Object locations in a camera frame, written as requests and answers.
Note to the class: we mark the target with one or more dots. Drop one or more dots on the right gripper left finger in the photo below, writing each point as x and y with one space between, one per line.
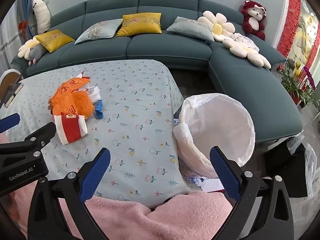
92 172

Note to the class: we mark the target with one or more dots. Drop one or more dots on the yellow cushion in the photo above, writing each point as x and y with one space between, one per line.
53 40
140 23

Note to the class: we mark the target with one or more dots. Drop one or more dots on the red envelope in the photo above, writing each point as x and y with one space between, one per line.
81 76

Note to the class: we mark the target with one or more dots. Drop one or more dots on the orange snack bag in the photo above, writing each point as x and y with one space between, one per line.
69 99

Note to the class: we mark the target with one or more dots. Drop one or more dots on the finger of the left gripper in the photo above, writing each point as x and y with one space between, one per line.
9 122
41 137

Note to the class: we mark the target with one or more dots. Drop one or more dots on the red white plush bear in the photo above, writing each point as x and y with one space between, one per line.
254 15

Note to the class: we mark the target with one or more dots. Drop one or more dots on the floral light blue tablecloth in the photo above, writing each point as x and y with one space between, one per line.
140 98

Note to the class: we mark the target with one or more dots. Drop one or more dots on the pink folded cloth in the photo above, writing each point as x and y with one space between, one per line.
245 41

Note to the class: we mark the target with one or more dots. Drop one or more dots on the blue wrapper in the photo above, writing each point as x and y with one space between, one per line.
98 112

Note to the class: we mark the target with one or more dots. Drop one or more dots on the red white paper cup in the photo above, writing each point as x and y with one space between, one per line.
70 128

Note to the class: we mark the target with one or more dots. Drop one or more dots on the white flower pillow flat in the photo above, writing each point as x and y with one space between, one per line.
241 51

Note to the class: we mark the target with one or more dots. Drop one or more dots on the white tissue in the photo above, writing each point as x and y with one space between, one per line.
93 93

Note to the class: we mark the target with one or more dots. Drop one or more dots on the red wall hanging decoration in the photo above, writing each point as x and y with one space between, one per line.
299 36

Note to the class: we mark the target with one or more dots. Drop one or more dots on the potted flowers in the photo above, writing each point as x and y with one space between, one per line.
298 82

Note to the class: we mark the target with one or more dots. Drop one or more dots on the yellow cushion left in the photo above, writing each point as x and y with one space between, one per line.
53 40

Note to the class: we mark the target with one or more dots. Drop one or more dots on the cream flower pillow left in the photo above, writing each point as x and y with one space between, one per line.
24 50

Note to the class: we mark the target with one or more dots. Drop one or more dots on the light grey cushion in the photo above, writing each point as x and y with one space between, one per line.
191 28
100 30

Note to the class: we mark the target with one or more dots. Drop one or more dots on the white long plush toy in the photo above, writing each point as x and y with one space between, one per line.
42 15

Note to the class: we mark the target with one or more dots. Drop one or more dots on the yellow cushion centre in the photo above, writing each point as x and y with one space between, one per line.
140 23

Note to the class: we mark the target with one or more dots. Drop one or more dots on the pink fluffy blanket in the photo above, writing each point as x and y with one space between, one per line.
56 212

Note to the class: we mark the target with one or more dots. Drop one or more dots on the dark green sectional sofa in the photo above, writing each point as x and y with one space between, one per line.
273 111

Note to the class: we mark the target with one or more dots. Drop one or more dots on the light grey cushion right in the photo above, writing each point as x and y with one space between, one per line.
191 28

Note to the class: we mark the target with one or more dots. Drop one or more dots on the white flower pillow upright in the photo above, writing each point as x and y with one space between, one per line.
218 25

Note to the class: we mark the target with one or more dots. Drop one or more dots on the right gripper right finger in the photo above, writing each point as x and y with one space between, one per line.
224 172

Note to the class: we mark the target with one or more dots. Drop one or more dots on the light grey cushion left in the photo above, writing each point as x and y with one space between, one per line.
100 30

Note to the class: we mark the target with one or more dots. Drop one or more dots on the wooden chair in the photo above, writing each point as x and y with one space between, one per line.
10 86

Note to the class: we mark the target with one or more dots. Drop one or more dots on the grey plush toy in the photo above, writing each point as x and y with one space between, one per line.
36 53

